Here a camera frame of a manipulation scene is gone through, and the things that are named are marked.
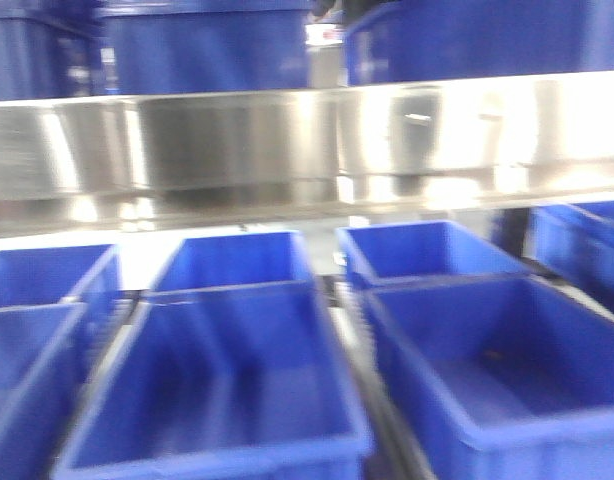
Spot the blue bin far right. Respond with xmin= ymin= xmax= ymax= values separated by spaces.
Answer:
xmin=530 ymin=200 xmax=614 ymax=314

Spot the blue bin upper left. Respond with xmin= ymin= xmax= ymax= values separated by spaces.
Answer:
xmin=0 ymin=1 xmax=102 ymax=101

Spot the stainless steel shelf beam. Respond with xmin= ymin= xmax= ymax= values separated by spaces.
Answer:
xmin=0 ymin=71 xmax=614 ymax=238

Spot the blue bin rear right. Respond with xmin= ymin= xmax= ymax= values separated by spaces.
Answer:
xmin=336 ymin=220 xmax=532 ymax=290

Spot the blue bin rear left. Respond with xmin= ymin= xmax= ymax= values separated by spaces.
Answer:
xmin=0 ymin=244 xmax=120 ymax=313

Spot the blue bin lower centre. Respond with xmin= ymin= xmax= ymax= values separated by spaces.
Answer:
xmin=51 ymin=282 xmax=374 ymax=479

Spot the blue bin upper centre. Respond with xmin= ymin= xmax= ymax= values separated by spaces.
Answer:
xmin=97 ymin=1 xmax=311 ymax=95

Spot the blue bin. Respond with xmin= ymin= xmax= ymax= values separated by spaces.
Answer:
xmin=336 ymin=220 xmax=532 ymax=290
xmin=97 ymin=1 xmax=311 ymax=95
xmin=0 ymin=1 xmax=102 ymax=101
xmin=149 ymin=230 xmax=314 ymax=294
xmin=344 ymin=1 xmax=614 ymax=86
xmin=51 ymin=282 xmax=374 ymax=479
xmin=363 ymin=278 xmax=614 ymax=479
xmin=0 ymin=303 xmax=86 ymax=479
xmin=0 ymin=244 xmax=120 ymax=313
xmin=530 ymin=200 xmax=614 ymax=314

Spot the blue bin upper right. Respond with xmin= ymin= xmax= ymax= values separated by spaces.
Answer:
xmin=344 ymin=1 xmax=614 ymax=86

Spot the blue bin rear centre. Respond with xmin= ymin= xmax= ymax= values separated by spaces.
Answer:
xmin=149 ymin=230 xmax=314 ymax=294

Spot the blue bin lower right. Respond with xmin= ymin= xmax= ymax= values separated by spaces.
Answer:
xmin=363 ymin=278 xmax=614 ymax=479

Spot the blue bin lower left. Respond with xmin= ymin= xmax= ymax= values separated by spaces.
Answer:
xmin=0 ymin=303 xmax=86 ymax=479

